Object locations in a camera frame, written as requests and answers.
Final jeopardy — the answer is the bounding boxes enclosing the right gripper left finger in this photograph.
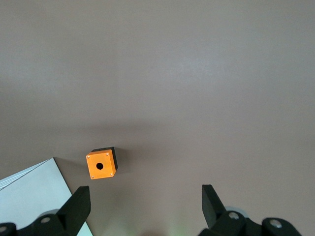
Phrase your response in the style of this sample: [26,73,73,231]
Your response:
[17,186,92,236]

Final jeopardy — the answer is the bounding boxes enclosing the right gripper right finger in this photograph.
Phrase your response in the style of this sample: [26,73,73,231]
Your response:
[200,184,261,236]

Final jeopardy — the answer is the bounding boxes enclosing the white drawer cabinet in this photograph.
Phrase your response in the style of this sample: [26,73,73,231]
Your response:
[0,157,94,236]

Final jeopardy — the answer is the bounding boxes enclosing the orange button box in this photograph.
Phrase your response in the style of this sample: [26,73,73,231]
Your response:
[86,147,119,180]

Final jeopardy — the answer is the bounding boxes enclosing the brown table cover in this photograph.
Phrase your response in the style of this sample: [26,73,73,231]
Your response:
[0,0,315,236]

